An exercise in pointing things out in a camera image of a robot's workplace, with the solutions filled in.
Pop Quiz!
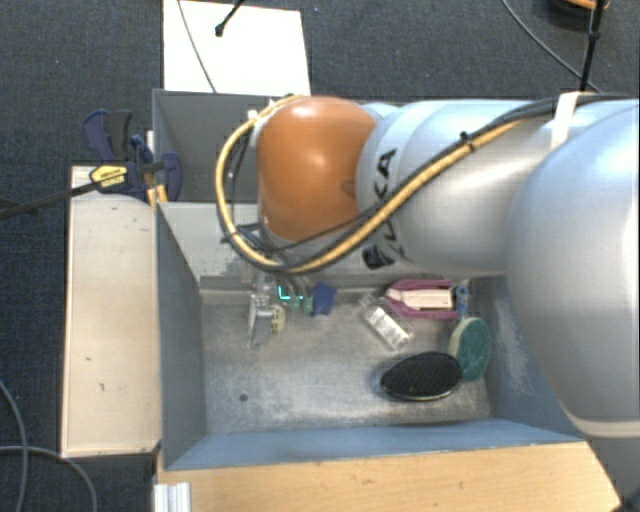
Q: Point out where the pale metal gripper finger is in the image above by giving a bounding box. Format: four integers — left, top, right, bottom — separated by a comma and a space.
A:
247, 293, 275, 350

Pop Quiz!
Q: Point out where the dark blue small toy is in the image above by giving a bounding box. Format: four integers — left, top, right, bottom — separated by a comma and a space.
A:
310, 281, 338, 318

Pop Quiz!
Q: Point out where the grey metal bin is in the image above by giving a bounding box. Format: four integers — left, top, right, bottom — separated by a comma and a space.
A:
151, 88, 597, 472

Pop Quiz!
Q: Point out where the clear plastic bottle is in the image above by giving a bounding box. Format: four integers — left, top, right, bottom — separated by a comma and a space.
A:
358, 293, 415, 352

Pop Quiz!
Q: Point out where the pale wood flat board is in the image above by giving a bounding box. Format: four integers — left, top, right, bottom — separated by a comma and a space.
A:
59, 165, 163, 458

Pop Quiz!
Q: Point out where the small blue tool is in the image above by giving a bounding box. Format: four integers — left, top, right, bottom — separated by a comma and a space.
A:
453, 285, 472, 320

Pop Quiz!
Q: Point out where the green round scrub pad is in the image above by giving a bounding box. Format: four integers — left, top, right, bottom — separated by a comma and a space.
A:
446, 316, 493, 383

